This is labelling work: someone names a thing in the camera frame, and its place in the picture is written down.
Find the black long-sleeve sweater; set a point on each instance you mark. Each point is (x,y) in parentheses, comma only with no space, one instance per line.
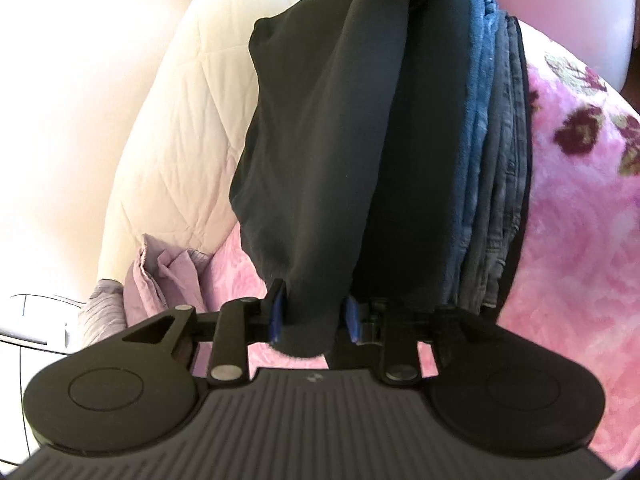
(310,160)

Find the lilac crumpled cloth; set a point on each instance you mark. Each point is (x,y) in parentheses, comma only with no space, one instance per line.
(160,270)

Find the white nightstand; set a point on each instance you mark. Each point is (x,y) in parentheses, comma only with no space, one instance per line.
(35,320)

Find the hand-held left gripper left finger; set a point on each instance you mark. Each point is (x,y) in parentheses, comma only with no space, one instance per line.
(277,310)

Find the pink floral blanket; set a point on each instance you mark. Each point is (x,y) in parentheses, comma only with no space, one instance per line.
(575,260)

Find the stack of folded clothes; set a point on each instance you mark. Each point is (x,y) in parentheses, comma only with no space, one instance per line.
(480,160)

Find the grey striped duvet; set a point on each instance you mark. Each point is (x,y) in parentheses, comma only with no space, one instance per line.
(100,307)

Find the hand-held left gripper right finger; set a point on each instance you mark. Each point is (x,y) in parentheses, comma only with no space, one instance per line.
(352,321)

